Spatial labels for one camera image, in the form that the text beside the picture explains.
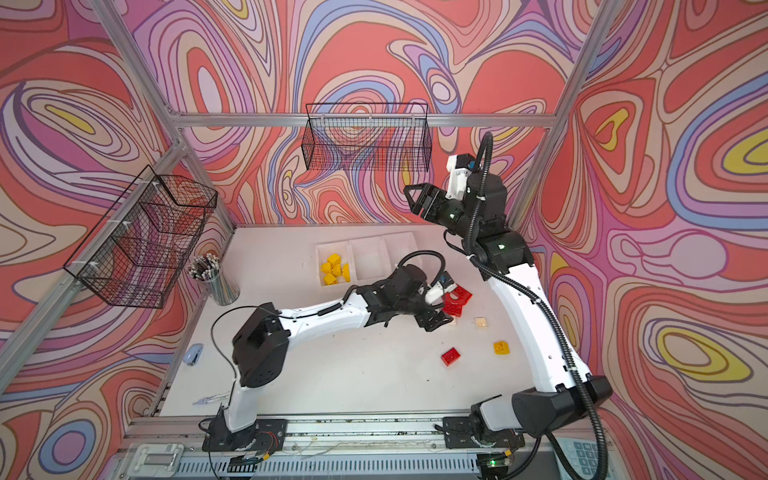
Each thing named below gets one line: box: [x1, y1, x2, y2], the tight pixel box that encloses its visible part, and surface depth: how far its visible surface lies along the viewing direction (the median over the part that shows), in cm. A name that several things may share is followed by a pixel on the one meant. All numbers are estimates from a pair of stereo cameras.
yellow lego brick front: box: [493, 340, 511, 355], surface depth 88 cm
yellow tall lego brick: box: [327, 253, 342, 268], surface depth 109 cm
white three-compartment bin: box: [315, 231, 420, 287], surface depth 107 cm
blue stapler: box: [183, 343, 205, 366], surface depth 87 cm
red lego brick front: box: [441, 347, 461, 367], surface depth 88 cm
